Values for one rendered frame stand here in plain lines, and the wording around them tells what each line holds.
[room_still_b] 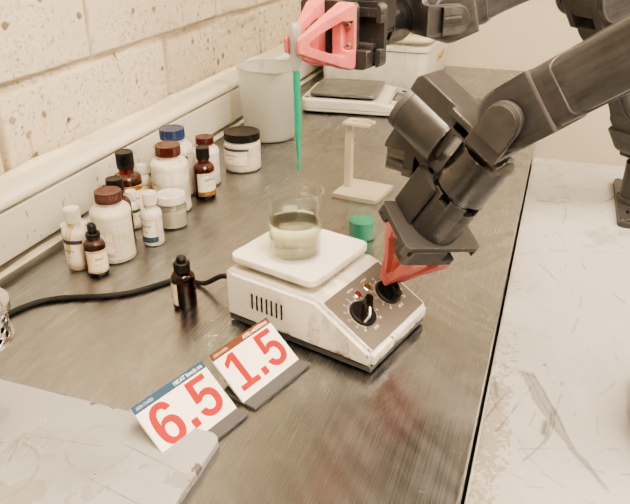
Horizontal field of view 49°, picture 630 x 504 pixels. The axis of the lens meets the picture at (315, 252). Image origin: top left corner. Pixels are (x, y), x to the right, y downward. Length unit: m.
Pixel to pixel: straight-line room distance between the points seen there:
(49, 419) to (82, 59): 0.64
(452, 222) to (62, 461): 0.42
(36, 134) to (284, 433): 0.62
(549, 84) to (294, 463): 0.39
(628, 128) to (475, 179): 0.52
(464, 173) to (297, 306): 0.23
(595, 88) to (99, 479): 0.52
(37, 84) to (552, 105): 0.74
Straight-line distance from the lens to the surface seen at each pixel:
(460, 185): 0.67
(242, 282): 0.79
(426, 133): 0.68
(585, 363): 0.81
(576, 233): 1.12
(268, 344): 0.75
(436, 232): 0.71
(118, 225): 0.97
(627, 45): 0.60
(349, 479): 0.63
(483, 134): 0.63
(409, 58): 1.85
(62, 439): 0.69
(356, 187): 1.20
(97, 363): 0.79
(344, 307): 0.75
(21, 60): 1.07
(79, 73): 1.17
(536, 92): 0.62
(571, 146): 2.27
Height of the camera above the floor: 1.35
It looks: 27 degrees down
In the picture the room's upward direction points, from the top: straight up
